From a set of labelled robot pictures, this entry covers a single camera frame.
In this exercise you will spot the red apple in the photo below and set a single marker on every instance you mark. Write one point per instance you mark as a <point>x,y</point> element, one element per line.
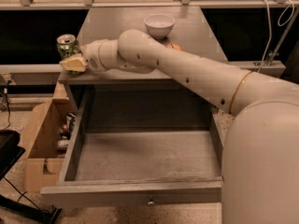
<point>174,46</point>

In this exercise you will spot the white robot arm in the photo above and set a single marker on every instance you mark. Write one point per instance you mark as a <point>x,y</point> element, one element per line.
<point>260,159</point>

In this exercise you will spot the silver can in box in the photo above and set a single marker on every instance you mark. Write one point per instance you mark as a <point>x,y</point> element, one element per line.
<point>62,144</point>

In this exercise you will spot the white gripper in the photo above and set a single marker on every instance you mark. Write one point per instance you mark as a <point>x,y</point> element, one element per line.
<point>92,56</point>

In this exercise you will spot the cardboard box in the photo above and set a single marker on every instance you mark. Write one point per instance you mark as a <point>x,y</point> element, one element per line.
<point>40,137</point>

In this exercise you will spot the can in cardboard box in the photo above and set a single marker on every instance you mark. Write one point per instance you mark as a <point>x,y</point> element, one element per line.
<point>67,128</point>

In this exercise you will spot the white ceramic bowl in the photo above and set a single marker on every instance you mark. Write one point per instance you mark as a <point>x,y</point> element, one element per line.
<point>159,26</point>

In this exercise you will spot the open grey top drawer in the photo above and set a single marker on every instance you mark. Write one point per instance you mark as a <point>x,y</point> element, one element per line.
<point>129,145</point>

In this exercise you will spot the green soda can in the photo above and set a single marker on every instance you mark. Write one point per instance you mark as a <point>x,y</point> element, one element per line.
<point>67,46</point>

